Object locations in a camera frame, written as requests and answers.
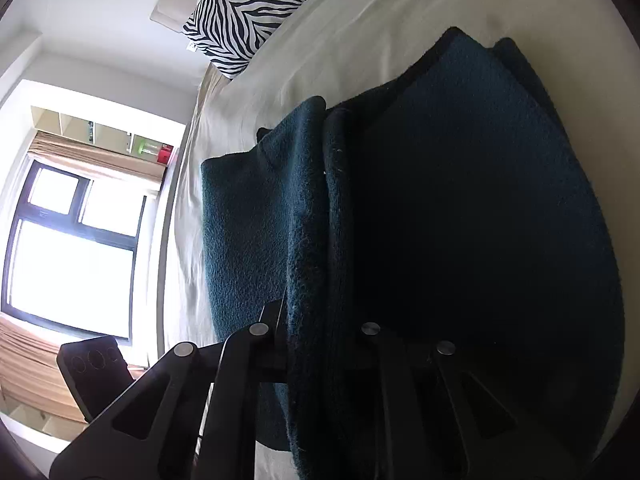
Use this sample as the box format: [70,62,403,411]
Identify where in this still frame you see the cream open shelf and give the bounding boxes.
[30,105,177,162]

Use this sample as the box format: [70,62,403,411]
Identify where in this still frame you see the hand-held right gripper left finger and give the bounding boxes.
[50,301,289,480]

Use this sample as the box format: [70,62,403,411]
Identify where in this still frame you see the zebra print pillow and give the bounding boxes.
[182,0,351,80]

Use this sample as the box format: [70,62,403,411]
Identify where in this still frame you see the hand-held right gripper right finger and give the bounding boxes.
[360,322,582,480]

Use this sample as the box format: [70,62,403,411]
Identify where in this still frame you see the beige padded headboard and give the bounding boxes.
[151,0,201,28]

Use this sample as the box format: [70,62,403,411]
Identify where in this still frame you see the bed with beige sheet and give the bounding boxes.
[160,0,640,480]

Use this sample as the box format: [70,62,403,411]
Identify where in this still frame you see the tan curtain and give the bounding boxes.
[0,312,147,418]
[27,130,167,194]

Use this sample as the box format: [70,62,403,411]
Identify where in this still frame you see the dark teal knit sweater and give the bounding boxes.
[200,26,626,480]

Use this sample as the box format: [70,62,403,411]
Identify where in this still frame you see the black framed window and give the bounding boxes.
[0,161,149,345]

